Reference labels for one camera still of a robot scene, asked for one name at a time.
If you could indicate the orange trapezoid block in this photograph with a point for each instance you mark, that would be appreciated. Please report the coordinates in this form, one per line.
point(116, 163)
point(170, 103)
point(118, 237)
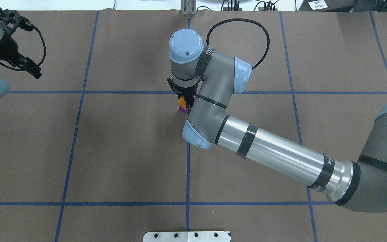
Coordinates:
point(182, 102)

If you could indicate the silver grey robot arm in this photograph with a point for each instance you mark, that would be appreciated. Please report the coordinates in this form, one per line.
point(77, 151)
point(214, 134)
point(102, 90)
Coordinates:
point(209, 78)

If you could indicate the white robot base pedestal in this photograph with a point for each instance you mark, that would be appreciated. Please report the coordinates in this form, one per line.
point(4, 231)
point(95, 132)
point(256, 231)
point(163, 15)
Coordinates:
point(187, 236)

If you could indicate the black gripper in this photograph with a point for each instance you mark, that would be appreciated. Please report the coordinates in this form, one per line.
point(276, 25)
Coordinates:
point(182, 90)

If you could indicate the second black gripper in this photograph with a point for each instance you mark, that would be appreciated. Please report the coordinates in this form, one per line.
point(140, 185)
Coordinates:
point(2, 47)

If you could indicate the purple trapezoid block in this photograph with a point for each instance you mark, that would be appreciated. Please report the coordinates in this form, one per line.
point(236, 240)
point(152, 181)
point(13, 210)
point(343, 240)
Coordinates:
point(190, 101)

